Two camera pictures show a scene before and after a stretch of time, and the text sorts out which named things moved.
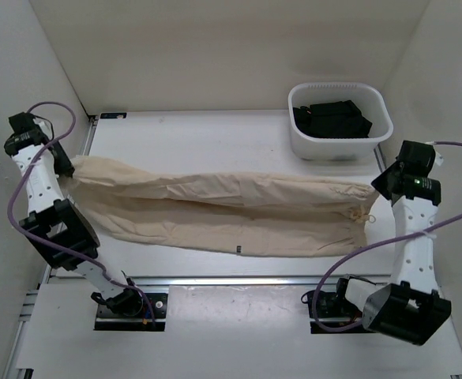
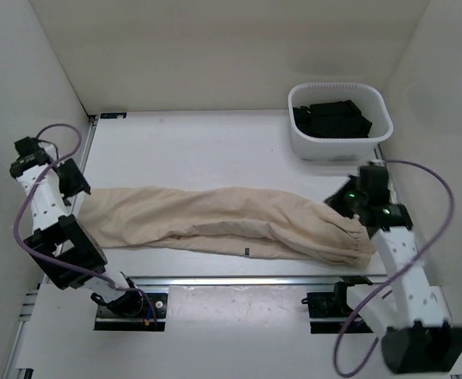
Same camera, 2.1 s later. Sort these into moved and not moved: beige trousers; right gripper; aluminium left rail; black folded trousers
Moved: right gripper; beige trousers
Not moved: aluminium left rail; black folded trousers
